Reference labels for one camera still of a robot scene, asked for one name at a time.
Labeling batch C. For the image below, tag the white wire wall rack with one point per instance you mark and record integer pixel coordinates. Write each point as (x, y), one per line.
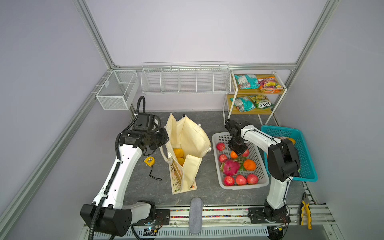
(185, 77)

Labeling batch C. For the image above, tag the red apple front right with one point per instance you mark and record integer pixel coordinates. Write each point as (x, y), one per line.
(252, 179)

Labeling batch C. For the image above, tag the red apple front left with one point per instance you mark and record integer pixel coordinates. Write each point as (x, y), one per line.
(228, 181)

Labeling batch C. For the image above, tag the green Fox's candy bag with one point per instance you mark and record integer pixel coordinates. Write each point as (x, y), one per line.
(261, 102)

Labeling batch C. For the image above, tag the white plastic basket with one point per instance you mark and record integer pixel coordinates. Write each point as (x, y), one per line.
(254, 155)

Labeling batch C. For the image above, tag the grey padded cylinder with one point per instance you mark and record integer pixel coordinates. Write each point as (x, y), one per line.
(196, 216)

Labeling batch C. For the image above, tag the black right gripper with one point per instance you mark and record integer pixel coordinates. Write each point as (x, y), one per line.
(238, 152)

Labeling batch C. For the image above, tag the teal snack bag upper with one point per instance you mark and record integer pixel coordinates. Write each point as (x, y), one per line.
(247, 82)

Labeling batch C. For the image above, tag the yellow mango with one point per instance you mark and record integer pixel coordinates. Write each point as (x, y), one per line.
(292, 140)

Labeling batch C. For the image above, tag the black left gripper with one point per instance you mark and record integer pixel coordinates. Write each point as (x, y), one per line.
(165, 139)

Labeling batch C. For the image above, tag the yellow black pliers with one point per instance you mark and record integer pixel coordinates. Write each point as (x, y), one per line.
(305, 212)

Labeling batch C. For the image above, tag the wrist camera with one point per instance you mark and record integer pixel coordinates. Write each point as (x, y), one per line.
(147, 123)
(233, 128)

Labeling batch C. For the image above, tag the yellow tape measure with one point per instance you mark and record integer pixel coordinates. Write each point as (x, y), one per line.
(150, 161)

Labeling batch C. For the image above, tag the red apple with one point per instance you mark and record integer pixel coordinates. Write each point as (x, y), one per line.
(228, 181)
(222, 158)
(246, 153)
(220, 147)
(252, 179)
(240, 180)

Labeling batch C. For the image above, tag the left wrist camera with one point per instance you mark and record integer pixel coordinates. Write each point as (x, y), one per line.
(147, 123)

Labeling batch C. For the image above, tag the teal snack bag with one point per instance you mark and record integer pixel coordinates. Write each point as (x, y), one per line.
(247, 82)
(243, 104)

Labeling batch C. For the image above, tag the red apple middle left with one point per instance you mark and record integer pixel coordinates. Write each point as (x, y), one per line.
(222, 158)

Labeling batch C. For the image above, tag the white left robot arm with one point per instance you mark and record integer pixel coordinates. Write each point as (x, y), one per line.
(107, 214)

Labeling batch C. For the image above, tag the pink dragon fruit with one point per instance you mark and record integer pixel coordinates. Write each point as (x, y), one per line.
(229, 167)

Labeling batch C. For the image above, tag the cream floral tote bag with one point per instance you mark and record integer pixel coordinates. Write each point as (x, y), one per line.
(193, 140)

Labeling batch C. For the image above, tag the red apple centre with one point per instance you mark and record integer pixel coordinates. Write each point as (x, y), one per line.
(240, 180)

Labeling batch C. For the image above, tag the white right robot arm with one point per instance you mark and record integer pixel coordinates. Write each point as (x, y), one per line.
(282, 162)

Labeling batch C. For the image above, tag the red apple back right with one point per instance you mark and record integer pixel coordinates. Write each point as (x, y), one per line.
(246, 153)

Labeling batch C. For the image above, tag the teal snack bag lower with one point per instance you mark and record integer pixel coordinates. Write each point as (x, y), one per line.
(243, 104)

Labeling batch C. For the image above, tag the yellow lemon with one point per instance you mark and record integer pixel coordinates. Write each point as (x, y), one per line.
(181, 161)

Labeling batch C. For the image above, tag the small orange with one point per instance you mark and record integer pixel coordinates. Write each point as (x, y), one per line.
(233, 155)

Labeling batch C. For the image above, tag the white two-tier wooden shelf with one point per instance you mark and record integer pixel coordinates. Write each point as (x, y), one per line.
(254, 94)

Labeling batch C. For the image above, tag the white wire cube basket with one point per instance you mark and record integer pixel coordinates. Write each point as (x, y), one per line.
(118, 90)

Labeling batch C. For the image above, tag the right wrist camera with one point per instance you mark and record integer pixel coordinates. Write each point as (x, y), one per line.
(233, 128)

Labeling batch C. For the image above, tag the teal plastic basket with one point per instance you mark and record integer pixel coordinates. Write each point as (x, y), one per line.
(307, 172)

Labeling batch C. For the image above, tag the red apple back left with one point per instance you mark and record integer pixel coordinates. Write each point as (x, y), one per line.
(220, 147)

